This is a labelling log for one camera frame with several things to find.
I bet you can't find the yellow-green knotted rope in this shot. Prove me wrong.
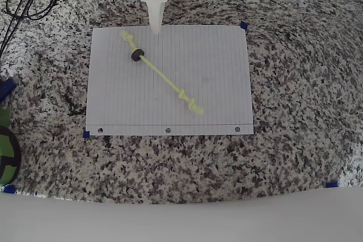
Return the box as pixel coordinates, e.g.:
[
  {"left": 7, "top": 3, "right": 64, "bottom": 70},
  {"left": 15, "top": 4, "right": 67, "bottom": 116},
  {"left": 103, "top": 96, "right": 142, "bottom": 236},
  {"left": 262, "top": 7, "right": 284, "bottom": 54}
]
[{"left": 120, "top": 30, "right": 205, "bottom": 116}]

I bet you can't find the lined white paper sheet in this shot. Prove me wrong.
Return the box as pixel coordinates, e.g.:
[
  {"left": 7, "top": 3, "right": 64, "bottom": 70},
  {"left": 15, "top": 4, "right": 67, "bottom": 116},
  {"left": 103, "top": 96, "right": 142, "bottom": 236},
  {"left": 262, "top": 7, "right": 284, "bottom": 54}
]
[{"left": 85, "top": 24, "right": 255, "bottom": 137}]

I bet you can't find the blue plastic object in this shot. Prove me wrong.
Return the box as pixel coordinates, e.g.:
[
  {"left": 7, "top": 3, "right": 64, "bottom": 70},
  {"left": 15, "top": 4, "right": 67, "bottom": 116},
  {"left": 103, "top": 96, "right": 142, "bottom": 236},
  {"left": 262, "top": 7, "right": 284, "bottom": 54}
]
[{"left": 0, "top": 77, "right": 17, "bottom": 104}]

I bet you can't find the green tape piece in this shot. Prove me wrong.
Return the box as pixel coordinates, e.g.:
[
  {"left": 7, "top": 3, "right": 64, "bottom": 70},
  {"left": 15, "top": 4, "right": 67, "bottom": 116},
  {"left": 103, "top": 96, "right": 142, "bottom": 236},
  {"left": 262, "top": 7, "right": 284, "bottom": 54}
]
[{"left": 0, "top": 107, "right": 13, "bottom": 127}]

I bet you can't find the black spool green filament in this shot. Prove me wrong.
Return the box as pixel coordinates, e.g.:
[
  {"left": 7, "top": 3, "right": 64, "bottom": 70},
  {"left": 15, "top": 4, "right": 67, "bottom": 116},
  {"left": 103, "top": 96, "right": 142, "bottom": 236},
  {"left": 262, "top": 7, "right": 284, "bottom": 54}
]
[{"left": 0, "top": 124, "right": 22, "bottom": 186}]

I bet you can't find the black straight cable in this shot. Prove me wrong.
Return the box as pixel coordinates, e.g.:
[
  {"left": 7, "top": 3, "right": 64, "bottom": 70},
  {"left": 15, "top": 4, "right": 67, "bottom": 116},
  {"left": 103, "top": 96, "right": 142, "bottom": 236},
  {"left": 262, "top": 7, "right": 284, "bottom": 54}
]
[{"left": 0, "top": 0, "right": 52, "bottom": 59}]

